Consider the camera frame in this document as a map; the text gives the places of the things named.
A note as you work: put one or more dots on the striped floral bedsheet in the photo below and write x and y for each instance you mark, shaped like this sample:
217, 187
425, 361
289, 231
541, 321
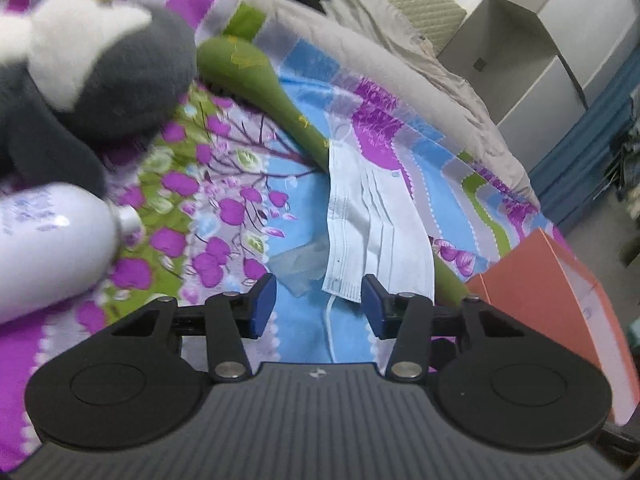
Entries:
295, 200

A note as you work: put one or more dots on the blue curtain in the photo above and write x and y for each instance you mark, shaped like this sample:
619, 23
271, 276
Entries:
565, 160

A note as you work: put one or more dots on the clear plastic wrap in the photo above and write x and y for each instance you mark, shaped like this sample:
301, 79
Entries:
300, 270

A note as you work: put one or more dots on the grey duvet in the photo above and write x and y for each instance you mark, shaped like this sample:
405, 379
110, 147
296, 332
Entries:
400, 60

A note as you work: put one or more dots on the dark wall switch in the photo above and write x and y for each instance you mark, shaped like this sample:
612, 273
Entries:
480, 64

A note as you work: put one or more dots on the orange cardboard box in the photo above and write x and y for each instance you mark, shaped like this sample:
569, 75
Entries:
530, 280

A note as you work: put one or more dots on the grey penguin plush toy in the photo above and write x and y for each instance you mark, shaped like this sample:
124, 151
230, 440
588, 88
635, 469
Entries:
125, 75

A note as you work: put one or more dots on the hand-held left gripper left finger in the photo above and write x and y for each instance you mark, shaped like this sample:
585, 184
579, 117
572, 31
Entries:
262, 305

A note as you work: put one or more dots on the green plush toy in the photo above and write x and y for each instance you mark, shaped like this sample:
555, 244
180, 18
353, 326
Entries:
250, 70

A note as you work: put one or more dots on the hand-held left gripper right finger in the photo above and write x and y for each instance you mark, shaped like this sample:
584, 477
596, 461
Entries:
374, 306

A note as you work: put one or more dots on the white face mask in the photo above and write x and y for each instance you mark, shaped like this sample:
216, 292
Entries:
370, 220

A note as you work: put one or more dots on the white cabinet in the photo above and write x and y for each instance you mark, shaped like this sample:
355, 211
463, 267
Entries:
550, 85

